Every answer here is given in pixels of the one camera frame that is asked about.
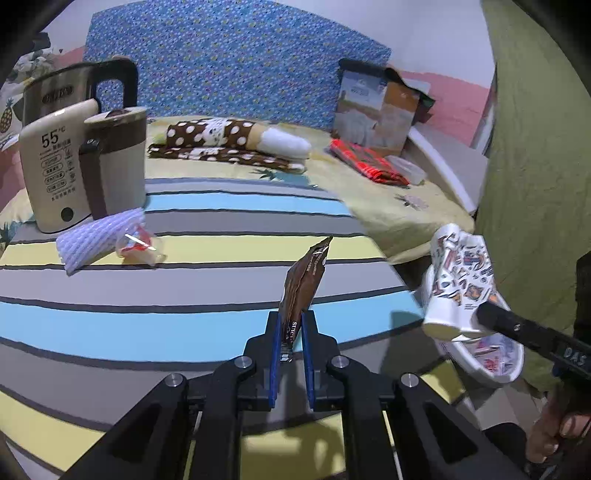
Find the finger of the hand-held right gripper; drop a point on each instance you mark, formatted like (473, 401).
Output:
(512, 325)

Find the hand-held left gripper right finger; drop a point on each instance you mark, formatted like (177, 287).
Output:
(309, 360)

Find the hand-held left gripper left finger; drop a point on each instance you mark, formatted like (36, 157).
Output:
(275, 350)

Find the white round trash bin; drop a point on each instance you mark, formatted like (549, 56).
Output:
(480, 374)

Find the brown snack packet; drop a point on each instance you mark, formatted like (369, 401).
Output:
(302, 286)

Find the printed paper cup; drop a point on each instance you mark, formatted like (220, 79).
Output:
(457, 277)

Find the person's right hand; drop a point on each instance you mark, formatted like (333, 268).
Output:
(554, 424)

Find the red white printed wrapper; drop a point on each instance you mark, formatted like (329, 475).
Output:
(494, 356)

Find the striped cloth cover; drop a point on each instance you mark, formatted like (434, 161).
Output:
(161, 304)

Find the yellow bed sheet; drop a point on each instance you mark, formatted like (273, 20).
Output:
(392, 217)

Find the white foam board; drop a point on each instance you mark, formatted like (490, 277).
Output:
(461, 170)

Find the green curtain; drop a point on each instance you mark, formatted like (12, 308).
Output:
(531, 161)

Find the clear plastic wrapper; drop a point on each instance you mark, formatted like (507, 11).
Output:
(136, 247)

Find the white plastic container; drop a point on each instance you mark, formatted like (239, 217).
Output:
(408, 170)

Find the red plaid cloth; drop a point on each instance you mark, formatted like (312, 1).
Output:
(364, 161)

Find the white foam net sleeve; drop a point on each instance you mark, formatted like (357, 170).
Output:
(97, 235)

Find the brown polka dot blanket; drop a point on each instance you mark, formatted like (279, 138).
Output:
(207, 136)

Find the printed cardboard box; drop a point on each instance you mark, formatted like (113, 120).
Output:
(369, 115)

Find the beige electric kettle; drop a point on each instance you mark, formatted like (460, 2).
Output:
(51, 175)

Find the blue floral mattress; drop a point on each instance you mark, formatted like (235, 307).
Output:
(231, 60)

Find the steel electric kettle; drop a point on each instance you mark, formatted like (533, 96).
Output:
(60, 87)

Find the pineapple print cloth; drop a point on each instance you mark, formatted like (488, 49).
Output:
(7, 120)

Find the white wooden frame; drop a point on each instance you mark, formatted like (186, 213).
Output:
(489, 110)

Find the pink wall panel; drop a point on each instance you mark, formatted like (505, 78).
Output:
(457, 101)

